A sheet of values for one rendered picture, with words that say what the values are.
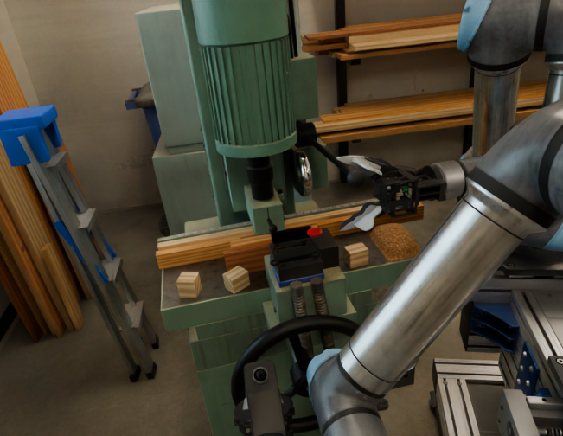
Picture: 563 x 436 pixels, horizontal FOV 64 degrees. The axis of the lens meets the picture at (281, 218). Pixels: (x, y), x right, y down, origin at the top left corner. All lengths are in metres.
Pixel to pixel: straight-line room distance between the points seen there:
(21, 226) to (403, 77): 2.62
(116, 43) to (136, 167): 0.86
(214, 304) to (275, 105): 0.43
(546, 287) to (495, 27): 0.67
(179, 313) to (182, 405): 1.05
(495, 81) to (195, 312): 0.77
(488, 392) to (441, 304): 1.23
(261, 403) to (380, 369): 0.18
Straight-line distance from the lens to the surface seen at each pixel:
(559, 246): 1.02
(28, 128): 1.66
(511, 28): 0.94
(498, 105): 1.06
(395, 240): 1.05
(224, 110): 0.91
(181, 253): 1.08
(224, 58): 0.88
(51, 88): 3.50
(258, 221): 1.01
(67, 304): 2.46
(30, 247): 2.35
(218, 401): 1.17
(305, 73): 1.16
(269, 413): 0.66
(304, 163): 1.13
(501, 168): 0.50
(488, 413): 1.68
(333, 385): 0.59
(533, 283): 1.31
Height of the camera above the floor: 1.48
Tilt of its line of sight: 28 degrees down
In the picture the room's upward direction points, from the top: 6 degrees counter-clockwise
